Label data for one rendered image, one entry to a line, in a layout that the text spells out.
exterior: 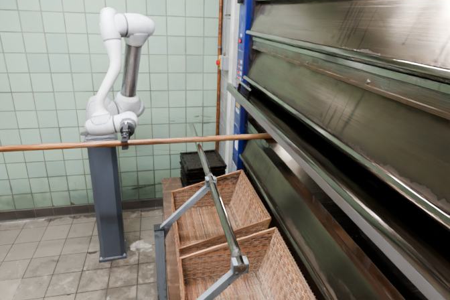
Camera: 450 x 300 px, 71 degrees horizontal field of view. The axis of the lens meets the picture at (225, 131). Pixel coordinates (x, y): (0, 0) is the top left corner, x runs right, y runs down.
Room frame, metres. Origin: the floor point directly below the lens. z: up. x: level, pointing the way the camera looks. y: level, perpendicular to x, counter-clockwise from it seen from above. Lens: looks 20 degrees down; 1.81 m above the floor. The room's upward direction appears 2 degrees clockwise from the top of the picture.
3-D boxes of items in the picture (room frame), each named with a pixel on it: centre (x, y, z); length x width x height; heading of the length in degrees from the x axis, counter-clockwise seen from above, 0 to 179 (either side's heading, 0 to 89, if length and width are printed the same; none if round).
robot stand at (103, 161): (2.04, 0.86, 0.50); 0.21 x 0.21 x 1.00; 17
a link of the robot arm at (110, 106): (2.05, 0.85, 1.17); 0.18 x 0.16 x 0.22; 132
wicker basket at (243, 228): (1.57, 0.04, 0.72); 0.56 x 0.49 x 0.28; 14
